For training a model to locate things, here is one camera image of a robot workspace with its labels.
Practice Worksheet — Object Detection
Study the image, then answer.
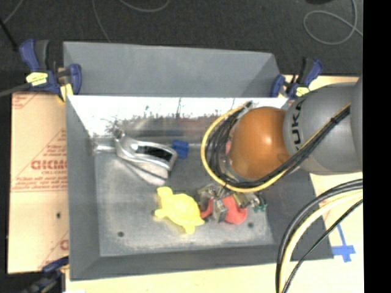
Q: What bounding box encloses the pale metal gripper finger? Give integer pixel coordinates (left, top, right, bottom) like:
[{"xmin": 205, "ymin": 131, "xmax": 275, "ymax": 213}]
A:
[
  {"xmin": 212, "ymin": 198, "xmax": 229, "ymax": 223},
  {"xmin": 197, "ymin": 185, "xmax": 215, "ymax": 206}
]

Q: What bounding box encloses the red toy figure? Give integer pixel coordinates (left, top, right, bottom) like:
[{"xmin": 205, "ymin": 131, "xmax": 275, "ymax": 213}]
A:
[{"xmin": 200, "ymin": 194, "xmax": 249, "ymax": 226}]

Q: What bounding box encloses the yellow toy turtle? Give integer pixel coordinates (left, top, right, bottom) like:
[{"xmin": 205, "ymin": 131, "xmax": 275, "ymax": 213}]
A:
[{"xmin": 153, "ymin": 186, "xmax": 206, "ymax": 236}]

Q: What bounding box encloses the small blue block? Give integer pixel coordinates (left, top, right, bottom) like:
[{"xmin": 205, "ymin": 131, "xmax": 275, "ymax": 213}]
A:
[{"xmin": 171, "ymin": 139, "xmax": 190, "ymax": 160}]

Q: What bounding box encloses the grey metal bin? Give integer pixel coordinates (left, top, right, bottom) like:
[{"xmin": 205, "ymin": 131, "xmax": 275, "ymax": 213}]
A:
[{"xmin": 62, "ymin": 41, "xmax": 334, "ymax": 281}]

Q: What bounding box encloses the silver metal hand tool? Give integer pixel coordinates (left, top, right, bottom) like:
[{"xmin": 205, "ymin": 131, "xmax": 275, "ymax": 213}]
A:
[{"xmin": 113, "ymin": 129, "xmax": 179, "ymax": 180}]

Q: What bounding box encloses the brown cardboard board red print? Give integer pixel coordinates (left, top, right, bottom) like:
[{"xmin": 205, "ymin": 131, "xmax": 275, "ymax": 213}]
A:
[{"xmin": 6, "ymin": 91, "xmax": 70, "ymax": 275}]

